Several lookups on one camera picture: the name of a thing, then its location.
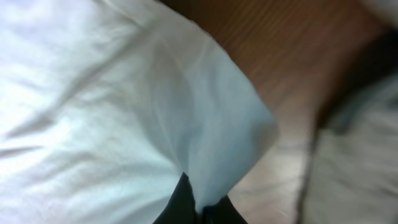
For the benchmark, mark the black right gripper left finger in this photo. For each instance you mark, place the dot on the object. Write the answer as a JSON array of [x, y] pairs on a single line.
[[181, 206]]

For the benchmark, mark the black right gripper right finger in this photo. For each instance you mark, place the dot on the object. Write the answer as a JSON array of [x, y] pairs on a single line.
[[223, 212]]

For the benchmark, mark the white Puma t-shirt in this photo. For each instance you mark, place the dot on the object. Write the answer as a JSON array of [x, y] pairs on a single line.
[[105, 104]]

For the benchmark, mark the grey garment at right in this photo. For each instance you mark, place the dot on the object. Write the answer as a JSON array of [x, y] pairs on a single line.
[[353, 176]]

